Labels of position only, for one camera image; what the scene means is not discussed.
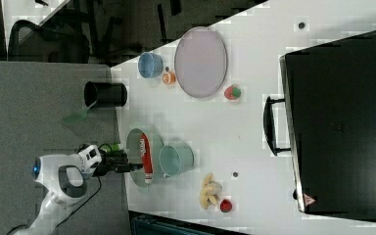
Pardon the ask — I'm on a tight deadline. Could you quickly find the green spatula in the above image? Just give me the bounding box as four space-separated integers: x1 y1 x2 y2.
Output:
62 102 96 125

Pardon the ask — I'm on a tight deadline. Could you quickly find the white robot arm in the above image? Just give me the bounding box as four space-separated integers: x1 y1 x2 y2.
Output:
14 154 103 235

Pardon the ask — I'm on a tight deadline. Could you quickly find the black office chair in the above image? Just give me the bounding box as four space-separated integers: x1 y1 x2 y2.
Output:
7 20 90 64

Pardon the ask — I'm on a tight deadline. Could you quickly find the green mug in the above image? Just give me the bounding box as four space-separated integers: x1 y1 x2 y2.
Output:
159 141 194 177

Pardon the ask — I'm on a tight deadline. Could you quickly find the orange slice toy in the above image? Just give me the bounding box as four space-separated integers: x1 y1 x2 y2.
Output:
162 71 176 85

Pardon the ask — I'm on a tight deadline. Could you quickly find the blue cup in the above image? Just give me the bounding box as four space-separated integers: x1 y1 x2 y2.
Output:
138 52 164 78

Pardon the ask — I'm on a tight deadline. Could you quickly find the red plush ketchup bottle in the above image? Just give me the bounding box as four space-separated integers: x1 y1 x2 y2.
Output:
140 133 153 185

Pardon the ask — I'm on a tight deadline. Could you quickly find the small red plush fruit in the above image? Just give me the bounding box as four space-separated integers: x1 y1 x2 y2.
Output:
220 199 232 212

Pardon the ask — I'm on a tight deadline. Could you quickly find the green lime toy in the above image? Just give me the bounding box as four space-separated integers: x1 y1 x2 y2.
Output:
99 143 124 154

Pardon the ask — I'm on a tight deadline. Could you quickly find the grey round plate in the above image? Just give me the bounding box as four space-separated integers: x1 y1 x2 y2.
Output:
174 26 227 98

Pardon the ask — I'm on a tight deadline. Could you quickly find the yellow plush banana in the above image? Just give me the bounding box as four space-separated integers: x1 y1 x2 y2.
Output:
199 172 222 210

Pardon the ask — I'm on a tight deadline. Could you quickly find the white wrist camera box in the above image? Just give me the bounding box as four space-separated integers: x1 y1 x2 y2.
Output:
78 145 102 173

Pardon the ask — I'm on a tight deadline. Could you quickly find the black cylinder cup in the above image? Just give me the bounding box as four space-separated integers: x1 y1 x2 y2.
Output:
83 81 127 109

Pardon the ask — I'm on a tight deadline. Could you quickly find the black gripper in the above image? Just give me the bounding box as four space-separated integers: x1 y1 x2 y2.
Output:
93 156 143 177

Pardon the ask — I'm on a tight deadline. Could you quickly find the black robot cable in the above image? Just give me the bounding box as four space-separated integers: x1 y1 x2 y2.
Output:
6 143 112 235

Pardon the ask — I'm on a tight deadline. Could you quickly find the green oval strainer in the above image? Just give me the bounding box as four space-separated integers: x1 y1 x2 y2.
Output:
126 128 164 188

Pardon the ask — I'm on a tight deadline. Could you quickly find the red plush strawberry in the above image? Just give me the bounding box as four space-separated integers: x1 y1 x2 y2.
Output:
224 85 242 100

